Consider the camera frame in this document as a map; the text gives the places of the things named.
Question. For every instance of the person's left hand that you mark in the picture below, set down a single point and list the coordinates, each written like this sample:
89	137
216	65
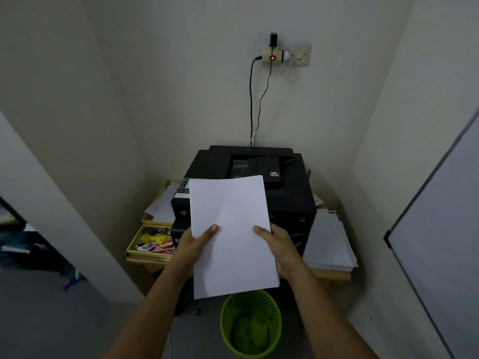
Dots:
188	250

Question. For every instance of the person's right hand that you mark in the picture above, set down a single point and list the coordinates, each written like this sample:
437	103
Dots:
281	250

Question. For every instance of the person's right thumb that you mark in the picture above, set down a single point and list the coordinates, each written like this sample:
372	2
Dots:
264	235

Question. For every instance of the person's left thumb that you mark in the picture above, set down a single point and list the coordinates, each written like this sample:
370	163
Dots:
209	233

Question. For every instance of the white paper sheet stack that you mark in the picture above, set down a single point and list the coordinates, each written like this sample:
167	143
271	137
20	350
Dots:
232	239

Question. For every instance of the person's left forearm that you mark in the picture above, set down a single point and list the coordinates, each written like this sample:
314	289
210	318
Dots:
148	314

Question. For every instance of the person's right forearm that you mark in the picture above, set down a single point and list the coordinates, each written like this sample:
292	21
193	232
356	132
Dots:
329	317

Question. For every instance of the black printer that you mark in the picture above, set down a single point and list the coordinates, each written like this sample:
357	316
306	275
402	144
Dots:
292	198

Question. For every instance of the loose white paper sheets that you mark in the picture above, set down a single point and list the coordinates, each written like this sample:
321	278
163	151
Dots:
164	205

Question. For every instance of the yellow stationery tray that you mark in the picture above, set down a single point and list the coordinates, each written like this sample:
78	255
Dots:
153	241

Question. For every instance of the stack of white papers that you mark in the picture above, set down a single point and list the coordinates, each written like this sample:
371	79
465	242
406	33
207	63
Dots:
331	242

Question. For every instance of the wooden table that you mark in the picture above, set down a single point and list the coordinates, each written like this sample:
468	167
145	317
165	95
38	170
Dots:
329	274

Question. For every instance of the green mesh waste basket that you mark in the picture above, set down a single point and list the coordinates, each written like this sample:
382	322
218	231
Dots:
250	325

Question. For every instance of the beige plug adapter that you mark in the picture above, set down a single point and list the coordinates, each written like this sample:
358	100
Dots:
272	55

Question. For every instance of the black power plug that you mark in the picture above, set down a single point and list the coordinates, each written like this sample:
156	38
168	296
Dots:
273	39

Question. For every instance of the whiteboard with black frame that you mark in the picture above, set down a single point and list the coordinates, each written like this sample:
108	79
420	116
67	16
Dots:
438	235

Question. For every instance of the white wall switch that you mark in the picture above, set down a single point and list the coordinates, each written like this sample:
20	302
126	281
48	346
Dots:
300	54

